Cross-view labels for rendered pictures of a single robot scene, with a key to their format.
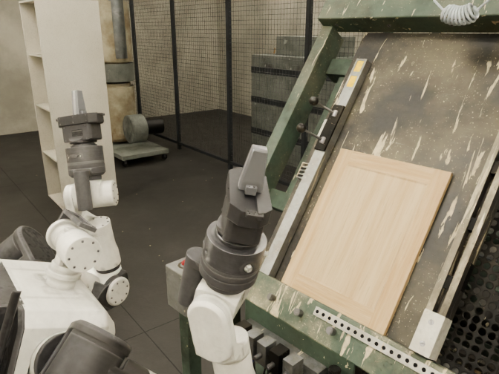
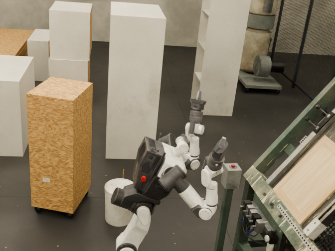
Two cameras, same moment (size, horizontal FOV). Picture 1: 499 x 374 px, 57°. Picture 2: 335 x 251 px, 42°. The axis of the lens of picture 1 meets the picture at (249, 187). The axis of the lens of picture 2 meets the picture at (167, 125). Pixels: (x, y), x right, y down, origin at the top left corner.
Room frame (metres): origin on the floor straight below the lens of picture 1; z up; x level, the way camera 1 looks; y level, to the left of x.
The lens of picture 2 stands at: (-1.42, -0.75, 2.63)
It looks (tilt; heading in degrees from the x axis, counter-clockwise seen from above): 24 degrees down; 29
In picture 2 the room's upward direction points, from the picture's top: 6 degrees clockwise
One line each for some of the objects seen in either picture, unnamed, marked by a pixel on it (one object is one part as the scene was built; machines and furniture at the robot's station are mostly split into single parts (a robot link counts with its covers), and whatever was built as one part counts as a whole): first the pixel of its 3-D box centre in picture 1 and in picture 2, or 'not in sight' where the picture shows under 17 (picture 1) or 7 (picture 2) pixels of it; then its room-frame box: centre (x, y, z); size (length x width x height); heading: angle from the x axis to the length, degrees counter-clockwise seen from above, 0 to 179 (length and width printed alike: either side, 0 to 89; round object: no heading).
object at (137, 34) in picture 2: not in sight; (132, 80); (2.89, 2.16, 0.88); 0.90 x 0.60 x 1.75; 37
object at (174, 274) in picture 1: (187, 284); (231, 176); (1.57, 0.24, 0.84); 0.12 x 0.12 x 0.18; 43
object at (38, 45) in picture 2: not in sight; (42, 54); (4.15, 5.02, 0.36); 0.90 x 0.35 x 0.72; 37
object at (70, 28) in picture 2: not in sight; (72, 30); (3.68, 3.88, 1.08); 0.80 x 0.58 x 0.72; 37
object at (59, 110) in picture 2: not in sight; (62, 149); (1.32, 1.87, 0.63); 0.50 x 0.42 x 1.25; 21
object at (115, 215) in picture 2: not in sight; (119, 197); (1.49, 1.28, 0.24); 0.32 x 0.30 x 0.47; 37
